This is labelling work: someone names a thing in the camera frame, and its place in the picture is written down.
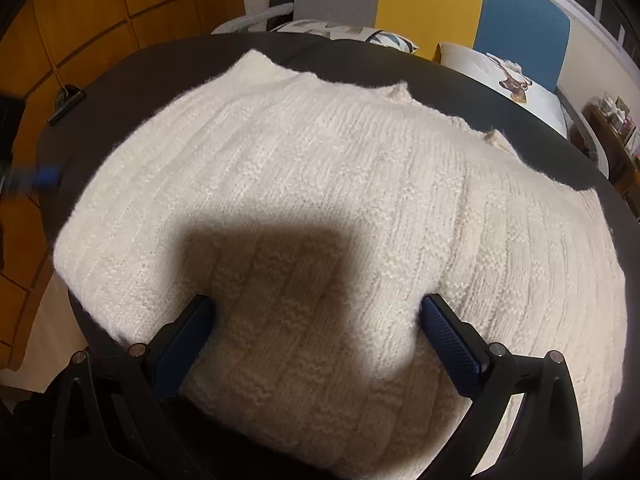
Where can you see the white deer print pillow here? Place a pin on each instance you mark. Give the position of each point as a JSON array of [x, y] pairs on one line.
[[475, 65]]

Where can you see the clutter of boxes and bottles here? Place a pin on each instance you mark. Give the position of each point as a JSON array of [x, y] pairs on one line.
[[617, 115]]

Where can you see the small black device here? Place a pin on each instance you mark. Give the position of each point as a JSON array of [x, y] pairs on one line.
[[67, 104]]

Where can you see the wooden desk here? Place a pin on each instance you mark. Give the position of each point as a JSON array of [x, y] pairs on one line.
[[620, 160]]

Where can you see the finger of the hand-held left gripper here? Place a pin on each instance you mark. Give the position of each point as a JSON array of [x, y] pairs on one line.
[[42, 176]]

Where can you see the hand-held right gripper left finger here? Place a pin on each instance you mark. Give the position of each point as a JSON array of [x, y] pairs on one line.
[[182, 345]]

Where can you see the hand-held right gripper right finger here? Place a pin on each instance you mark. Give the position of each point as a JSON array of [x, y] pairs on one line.
[[452, 345]]

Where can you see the blue white patterned pillow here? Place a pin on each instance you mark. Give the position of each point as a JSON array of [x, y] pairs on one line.
[[350, 32]]

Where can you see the grey yellow blue sofa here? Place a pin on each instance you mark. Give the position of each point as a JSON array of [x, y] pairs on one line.
[[430, 5]]

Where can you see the white knit sweater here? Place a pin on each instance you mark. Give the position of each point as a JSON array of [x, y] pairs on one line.
[[325, 160]]

